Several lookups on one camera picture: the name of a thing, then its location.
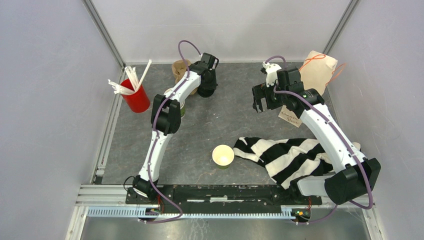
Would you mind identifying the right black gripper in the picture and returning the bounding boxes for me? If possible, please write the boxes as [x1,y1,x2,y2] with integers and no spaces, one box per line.
[252,79,289,113]

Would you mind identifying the green paper coffee cup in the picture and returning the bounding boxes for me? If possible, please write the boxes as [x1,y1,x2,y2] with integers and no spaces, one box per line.
[212,144,235,170]

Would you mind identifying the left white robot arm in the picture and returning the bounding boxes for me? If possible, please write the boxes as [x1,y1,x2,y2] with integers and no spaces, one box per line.
[132,59,219,204]

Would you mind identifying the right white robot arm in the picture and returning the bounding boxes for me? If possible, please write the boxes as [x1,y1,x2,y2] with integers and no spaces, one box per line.
[252,64,381,210]

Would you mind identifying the brown cardboard cup carrier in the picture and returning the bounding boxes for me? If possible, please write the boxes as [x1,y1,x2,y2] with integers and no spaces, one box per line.
[171,59,187,89]

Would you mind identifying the stack of paper cups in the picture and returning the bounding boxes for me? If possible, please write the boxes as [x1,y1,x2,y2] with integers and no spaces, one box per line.
[163,87,186,119]

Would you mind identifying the brown paper bag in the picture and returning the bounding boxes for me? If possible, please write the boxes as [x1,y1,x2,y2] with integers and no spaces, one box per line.
[299,50,345,95]

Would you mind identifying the black white striped cloth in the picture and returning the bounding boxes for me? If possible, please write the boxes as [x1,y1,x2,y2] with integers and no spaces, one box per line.
[232,136,362,190]

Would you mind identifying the red plastic cup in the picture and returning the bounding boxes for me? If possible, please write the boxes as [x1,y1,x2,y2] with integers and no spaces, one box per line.
[122,86,150,113]

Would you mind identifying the white wrapped straws bundle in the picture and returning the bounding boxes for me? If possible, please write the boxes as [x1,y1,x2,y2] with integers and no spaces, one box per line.
[108,59,153,96]

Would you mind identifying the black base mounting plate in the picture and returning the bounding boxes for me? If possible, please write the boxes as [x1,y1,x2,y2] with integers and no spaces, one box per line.
[125,184,323,214]

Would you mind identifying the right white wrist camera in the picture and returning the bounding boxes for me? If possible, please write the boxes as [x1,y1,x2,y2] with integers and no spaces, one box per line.
[260,61,282,87]

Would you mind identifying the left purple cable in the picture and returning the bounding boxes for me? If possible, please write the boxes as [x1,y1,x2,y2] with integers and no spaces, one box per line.
[138,40,203,224]

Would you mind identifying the aluminium frame rail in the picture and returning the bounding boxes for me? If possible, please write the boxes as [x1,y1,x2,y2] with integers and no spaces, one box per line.
[65,184,385,240]

